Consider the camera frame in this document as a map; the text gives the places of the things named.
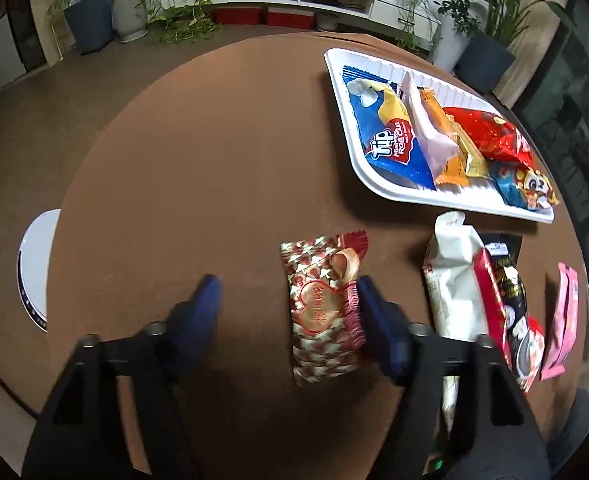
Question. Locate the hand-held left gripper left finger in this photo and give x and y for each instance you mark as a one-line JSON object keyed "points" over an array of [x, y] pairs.
{"points": [[194, 330]]}

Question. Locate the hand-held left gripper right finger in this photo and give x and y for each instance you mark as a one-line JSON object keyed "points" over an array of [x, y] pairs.
{"points": [[382, 330]]}

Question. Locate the red white star-patterned packet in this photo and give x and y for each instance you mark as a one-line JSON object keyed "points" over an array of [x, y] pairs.
{"points": [[319, 310]]}

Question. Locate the orange snack packet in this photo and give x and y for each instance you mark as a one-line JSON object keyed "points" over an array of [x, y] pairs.
{"points": [[467, 160]]}

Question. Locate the blue roll cake packet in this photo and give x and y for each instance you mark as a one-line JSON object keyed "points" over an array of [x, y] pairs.
{"points": [[379, 130]]}

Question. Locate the blue cartoon snack packet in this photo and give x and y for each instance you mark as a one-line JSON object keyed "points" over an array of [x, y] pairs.
{"points": [[524, 185]]}

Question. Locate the pale whitish snack packet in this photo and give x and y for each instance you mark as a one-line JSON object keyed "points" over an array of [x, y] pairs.
{"points": [[429, 130]]}

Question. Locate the white foam tray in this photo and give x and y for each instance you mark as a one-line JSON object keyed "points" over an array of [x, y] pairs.
{"points": [[344, 125]]}

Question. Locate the large red snack packet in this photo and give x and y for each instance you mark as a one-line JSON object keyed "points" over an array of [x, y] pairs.
{"points": [[489, 132]]}

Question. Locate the pink snack packet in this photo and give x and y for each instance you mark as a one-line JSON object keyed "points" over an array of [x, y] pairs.
{"points": [[561, 325]]}

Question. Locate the long white snack packet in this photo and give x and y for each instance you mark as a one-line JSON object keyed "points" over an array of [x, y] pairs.
{"points": [[454, 270]]}

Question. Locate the black and red snack packet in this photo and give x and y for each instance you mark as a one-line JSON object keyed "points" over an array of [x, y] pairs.
{"points": [[516, 320]]}

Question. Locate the white cylindrical appliance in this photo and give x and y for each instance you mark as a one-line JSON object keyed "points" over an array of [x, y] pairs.
{"points": [[37, 270]]}

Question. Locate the glass sliding door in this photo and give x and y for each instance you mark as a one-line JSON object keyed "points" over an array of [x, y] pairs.
{"points": [[574, 135]]}

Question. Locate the dark blue plant pot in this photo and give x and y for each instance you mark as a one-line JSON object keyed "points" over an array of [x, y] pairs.
{"points": [[486, 62]]}

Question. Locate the beige curtain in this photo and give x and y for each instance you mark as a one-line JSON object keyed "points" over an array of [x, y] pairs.
{"points": [[529, 65]]}

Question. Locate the red storage box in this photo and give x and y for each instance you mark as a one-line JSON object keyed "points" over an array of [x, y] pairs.
{"points": [[292, 17], [238, 15]]}

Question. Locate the trailing pothos plant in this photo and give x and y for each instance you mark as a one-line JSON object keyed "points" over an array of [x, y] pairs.
{"points": [[184, 10]]}

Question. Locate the white ribbed plant pot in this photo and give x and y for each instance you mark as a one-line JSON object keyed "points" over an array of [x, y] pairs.
{"points": [[130, 15]]}

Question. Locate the blue-grey plant pot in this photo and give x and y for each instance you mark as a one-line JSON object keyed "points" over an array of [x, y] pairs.
{"points": [[89, 25]]}

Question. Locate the small bushy plant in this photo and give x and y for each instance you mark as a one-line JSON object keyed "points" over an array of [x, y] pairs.
{"points": [[457, 10]]}

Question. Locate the white television cabinet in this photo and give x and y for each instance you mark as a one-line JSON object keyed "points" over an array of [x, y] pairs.
{"points": [[334, 0]]}

